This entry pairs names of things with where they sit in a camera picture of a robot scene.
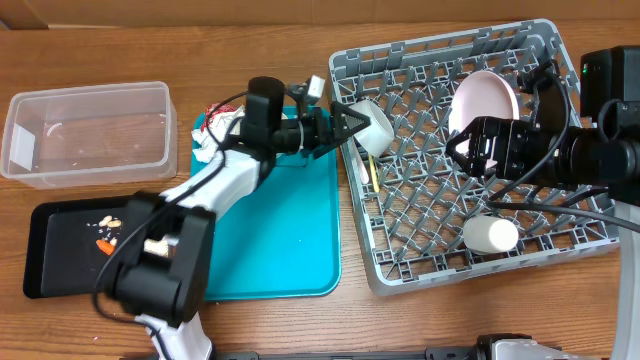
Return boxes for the white round plate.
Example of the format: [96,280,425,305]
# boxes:
[448,71,520,175]

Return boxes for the red snack wrapper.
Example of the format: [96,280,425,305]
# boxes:
[205,103,236,123]

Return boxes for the clear plastic bin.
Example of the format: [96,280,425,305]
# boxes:
[1,81,178,189]

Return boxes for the peanut and rice scraps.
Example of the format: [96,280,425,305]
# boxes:
[86,215,123,246]

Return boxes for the yellow plastic utensil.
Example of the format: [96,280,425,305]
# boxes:
[368,154,380,193]

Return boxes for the black plastic bin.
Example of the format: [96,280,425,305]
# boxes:
[23,196,129,299]

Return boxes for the teal plastic tray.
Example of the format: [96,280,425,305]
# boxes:
[189,104,343,302]

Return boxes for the orange carrot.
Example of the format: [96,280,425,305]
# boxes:
[96,239,115,256]

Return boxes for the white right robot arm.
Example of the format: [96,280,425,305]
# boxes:
[446,46,639,359]

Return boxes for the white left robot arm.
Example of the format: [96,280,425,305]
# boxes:
[91,76,371,359]

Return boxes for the white plastic fork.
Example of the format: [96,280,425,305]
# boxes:
[354,145,370,185]

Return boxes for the white plastic cup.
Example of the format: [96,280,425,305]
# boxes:
[462,215,519,254]

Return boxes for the grey dishwasher rack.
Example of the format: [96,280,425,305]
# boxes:
[328,19,619,296]

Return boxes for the grey bowl with peanuts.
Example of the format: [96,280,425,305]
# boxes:
[350,100,394,158]

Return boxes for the white napkin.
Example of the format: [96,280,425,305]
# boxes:
[191,107,244,163]

